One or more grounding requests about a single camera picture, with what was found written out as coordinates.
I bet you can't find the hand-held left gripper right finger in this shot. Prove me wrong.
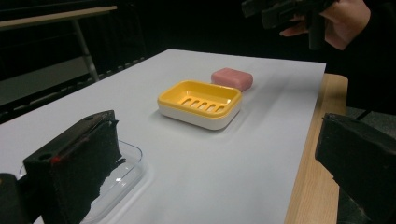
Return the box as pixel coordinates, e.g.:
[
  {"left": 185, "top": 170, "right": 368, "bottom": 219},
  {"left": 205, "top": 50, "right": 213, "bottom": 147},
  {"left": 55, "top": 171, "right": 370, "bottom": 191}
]
[{"left": 314, "top": 112, "right": 396, "bottom": 224}]

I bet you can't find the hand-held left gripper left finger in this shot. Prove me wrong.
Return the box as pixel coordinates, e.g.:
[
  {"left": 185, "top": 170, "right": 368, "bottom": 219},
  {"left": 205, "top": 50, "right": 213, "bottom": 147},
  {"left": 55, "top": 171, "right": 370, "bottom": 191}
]
[{"left": 22, "top": 109, "right": 126, "bottom": 224}]

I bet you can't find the clear plastic soap dish lid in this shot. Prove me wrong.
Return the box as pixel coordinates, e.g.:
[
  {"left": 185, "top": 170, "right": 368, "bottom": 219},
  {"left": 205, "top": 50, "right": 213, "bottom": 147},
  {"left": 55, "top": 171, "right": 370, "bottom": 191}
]
[{"left": 18, "top": 139, "right": 148, "bottom": 224}]

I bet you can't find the pink soap bar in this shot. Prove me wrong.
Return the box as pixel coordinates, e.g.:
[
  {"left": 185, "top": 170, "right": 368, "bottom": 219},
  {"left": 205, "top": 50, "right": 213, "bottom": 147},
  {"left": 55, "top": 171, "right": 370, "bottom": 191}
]
[{"left": 210, "top": 67, "right": 254, "bottom": 93}]

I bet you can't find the yellow and white soap dish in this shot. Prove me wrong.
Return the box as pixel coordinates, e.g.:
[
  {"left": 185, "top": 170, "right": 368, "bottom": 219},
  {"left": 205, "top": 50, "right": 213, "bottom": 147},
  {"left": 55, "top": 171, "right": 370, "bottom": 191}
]
[{"left": 157, "top": 79, "right": 243, "bottom": 132}]

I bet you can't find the background table with metal leg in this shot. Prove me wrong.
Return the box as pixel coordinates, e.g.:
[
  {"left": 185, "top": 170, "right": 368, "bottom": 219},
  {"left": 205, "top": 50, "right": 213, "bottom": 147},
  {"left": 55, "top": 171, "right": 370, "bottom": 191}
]
[{"left": 0, "top": 5, "right": 119, "bottom": 83}]

